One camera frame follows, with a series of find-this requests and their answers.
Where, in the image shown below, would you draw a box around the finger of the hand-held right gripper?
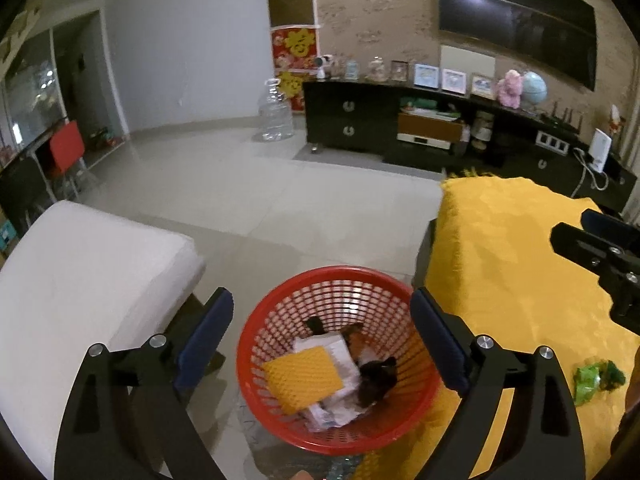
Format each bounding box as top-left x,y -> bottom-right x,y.
551,221 -> 627,274
580,208 -> 640,257

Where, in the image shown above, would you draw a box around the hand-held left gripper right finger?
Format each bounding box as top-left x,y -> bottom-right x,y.
410,286 -> 586,480

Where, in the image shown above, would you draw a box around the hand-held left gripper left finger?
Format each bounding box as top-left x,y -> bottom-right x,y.
54,286 -> 235,480

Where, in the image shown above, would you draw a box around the red plastic mesh basket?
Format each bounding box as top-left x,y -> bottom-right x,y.
236,266 -> 446,456

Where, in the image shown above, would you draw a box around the black scrap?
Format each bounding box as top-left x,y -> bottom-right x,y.
357,357 -> 398,406

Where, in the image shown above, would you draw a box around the yellow foam net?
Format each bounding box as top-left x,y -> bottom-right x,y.
262,347 -> 346,413

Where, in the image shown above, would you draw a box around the white tissue paper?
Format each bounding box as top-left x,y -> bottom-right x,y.
292,332 -> 361,396

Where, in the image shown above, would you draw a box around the white cylindrical device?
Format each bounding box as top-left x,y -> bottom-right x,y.
590,129 -> 613,173

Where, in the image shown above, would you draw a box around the yellow tablecloth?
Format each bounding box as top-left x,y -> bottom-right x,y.
350,175 -> 640,480

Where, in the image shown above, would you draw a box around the white power strip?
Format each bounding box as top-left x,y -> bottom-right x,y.
536,130 -> 571,153

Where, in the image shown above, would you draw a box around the green snack wrapper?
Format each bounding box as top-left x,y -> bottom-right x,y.
572,360 -> 626,406

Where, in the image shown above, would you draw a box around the black router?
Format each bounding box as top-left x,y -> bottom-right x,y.
540,102 -> 583,133

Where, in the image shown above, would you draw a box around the clear plastic container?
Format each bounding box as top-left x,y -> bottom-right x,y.
235,400 -> 366,480

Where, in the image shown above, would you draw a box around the jars in cabinet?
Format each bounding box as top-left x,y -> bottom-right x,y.
472,110 -> 496,148

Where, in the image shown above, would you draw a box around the light blue globe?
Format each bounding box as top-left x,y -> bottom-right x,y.
520,71 -> 548,110

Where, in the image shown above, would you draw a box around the pink plush toy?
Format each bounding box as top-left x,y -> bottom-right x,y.
496,69 -> 523,108

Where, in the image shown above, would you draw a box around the yellow framed picture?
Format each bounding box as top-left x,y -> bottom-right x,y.
470,74 -> 497,100

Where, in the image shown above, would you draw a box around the white set-top box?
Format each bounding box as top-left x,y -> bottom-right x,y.
396,132 -> 458,153

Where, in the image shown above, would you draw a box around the brown wooden box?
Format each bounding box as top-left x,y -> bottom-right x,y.
397,111 -> 463,142

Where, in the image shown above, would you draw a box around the white framed picture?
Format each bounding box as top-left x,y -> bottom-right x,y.
441,68 -> 467,95

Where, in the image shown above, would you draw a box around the white panel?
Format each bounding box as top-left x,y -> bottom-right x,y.
440,44 -> 497,78

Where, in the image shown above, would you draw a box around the black television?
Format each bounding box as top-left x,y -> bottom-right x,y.
437,0 -> 598,92

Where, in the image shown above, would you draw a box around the blue framed picture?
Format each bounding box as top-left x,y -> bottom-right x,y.
413,63 -> 441,90

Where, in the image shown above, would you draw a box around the black chair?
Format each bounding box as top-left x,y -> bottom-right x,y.
0,157 -> 56,233

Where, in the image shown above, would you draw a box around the clear water jug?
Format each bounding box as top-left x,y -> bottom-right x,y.
252,78 -> 296,142

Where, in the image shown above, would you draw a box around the red chair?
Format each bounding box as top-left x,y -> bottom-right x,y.
49,121 -> 93,196

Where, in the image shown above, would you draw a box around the black television cabinet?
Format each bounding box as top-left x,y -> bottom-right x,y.
302,80 -> 638,213

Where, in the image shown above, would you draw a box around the red festive poster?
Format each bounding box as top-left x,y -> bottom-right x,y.
270,25 -> 321,111

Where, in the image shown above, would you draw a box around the dark brown bed frame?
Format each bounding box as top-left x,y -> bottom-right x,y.
172,290 -> 228,403

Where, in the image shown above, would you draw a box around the white power cable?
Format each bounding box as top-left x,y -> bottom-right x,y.
570,147 -> 608,198

